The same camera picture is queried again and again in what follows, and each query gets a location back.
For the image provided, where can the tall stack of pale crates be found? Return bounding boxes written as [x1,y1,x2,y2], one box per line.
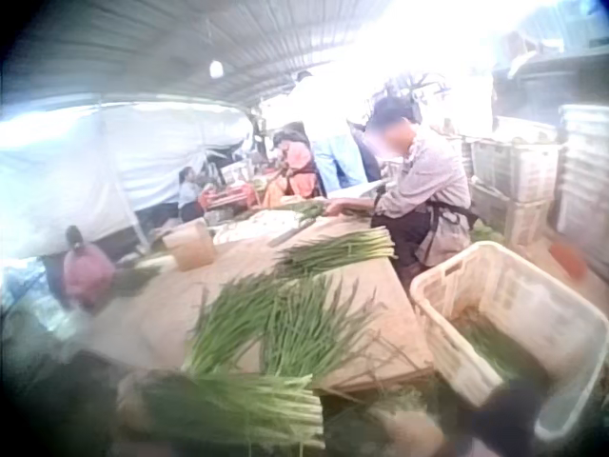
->
[555,103,609,242]

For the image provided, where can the long knife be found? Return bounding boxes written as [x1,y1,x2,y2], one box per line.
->
[267,222,316,248]

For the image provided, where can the beige plastic bucket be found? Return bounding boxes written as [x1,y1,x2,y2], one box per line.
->
[161,222,216,272]

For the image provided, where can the white plastic crate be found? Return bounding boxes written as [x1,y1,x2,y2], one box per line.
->
[409,240,609,444]

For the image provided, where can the person's left hand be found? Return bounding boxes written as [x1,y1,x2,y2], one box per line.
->
[115,368,160,430]

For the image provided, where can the tied green onion bundle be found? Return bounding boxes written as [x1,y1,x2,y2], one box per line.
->
[274,225,398,278]

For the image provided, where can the stack of white crates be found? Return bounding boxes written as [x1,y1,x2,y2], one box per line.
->
[467,136,563,245]

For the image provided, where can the red stall table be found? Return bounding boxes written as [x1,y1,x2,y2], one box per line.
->
[198,182,259,211]

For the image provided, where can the green onions under hand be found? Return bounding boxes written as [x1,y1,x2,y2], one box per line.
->
[278,201,330,221]

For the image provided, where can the white tarp canopy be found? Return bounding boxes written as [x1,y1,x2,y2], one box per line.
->
[0,93,254,261]

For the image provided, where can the heap of white onion stalks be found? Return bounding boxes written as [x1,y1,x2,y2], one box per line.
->
[212,209,305,246]

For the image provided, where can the large green onion bundle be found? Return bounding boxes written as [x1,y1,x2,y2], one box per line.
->
[140,369,326,450]

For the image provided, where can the loose green onion pile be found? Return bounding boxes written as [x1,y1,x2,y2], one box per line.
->
[183,272,387,382]

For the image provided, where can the greens in crate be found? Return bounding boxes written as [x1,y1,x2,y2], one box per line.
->
[454,316,529,382]

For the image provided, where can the person's right hand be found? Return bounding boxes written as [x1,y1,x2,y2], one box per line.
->
[381,411,446,457]

